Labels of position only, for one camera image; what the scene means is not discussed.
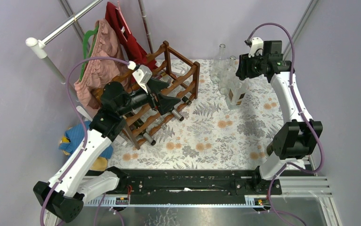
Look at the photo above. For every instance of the clear bottle dark label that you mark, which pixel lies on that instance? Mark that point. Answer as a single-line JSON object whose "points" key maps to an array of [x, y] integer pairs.
{"points": [[270, 149]]}

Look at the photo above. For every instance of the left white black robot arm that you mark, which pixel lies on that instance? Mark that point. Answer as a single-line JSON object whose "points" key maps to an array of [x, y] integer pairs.
{"points": [[64, 195]]}

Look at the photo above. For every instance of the floral tablecloth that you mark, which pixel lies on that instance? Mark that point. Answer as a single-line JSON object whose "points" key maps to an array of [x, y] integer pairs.
{"points": [[211, 136]]}

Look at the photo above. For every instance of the red hanging garment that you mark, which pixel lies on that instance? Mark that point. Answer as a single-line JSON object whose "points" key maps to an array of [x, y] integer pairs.
{"points": [[133, 49]]}

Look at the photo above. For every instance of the blue cloth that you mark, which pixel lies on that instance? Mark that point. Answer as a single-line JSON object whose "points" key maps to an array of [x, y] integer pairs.
{"points": [[73, 137]]}

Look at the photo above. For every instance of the white slotted cable duct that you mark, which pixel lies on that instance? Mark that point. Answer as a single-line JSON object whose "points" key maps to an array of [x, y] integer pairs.
{"points": [[203, 200]]}

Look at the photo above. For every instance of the clear tall bottle back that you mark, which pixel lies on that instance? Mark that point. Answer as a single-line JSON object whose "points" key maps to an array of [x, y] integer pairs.
{"points": [[217, 64]]}

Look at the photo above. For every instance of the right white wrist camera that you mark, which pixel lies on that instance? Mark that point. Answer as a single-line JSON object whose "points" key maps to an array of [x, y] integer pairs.
{"points": [[256, 45]]}

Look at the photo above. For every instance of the silver clothes rail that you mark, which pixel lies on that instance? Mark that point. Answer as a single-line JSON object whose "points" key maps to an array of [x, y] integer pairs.
{"points": [[37, 46]]}

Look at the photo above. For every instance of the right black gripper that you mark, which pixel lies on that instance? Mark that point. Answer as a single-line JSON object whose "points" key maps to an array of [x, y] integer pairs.
{"points": [[244, 61]]}

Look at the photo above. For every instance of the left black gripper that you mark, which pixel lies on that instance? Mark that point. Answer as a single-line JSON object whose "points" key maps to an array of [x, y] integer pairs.
{"points": [[163, 102]]}

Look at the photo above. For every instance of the clear bottle black cap front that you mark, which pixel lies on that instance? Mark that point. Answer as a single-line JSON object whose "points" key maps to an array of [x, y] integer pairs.
{"points": [[165, 77]]}

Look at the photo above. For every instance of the yellow cloth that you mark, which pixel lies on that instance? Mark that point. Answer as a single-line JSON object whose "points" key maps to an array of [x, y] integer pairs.
{"points": [[100, 164]]}

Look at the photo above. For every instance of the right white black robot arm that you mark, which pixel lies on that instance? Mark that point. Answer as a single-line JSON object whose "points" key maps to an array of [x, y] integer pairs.
{"points": [[298, 136]]}

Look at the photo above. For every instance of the green wine bottle brown label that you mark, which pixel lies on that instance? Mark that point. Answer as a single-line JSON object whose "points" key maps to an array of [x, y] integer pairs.
{"points": [[144, 134]]}

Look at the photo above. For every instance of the clear round bottle back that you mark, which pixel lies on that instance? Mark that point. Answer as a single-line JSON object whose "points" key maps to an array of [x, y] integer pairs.
{"points": [[226, 74]]}

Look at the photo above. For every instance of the green wine bottle silver neck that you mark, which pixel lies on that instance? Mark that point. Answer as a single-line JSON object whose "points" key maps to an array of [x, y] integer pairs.
{"points": [[176, 114]]}

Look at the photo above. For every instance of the brown wooden wine rack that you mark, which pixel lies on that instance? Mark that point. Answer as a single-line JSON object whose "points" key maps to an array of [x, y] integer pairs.
{"points": [[181, 69]]}

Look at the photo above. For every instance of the pink hanging garment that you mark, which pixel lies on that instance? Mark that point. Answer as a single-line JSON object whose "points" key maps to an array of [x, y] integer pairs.
{"points": [[100, 72]]}

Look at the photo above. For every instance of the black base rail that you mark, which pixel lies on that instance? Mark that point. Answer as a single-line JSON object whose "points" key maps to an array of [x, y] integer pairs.
{"points": [[185, 181]]}

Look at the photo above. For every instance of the green clothes hanger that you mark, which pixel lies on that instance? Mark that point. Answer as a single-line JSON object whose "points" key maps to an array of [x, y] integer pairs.
{"points": [[88, 49]]}

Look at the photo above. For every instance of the clear bottle black cap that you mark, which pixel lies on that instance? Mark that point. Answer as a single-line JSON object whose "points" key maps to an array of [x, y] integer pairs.
{"points": [[165, 77], [236, 91]]}

